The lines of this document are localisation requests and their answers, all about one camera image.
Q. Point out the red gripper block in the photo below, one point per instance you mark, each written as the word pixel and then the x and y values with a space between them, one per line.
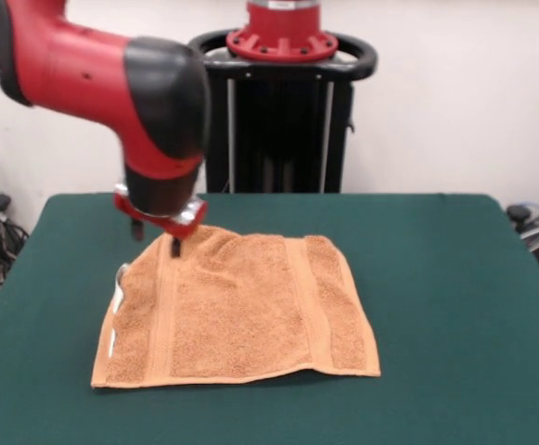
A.
pixel 183 228

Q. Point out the tan terry towel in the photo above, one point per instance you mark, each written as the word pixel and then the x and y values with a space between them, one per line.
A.
pixel 232 315

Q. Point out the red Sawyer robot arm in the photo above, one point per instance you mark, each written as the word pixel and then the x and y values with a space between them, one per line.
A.
pixel 88 79

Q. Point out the dark green table cloth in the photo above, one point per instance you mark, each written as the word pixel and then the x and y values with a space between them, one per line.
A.
pixel 436 301

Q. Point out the small black power adapter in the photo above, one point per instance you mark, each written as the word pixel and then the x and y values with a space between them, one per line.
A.
pixel 518 213

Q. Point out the white round object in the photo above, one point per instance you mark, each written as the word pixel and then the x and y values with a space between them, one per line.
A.
pixel 534 236

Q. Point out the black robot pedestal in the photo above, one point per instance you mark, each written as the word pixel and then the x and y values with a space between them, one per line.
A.
pixel 292 139

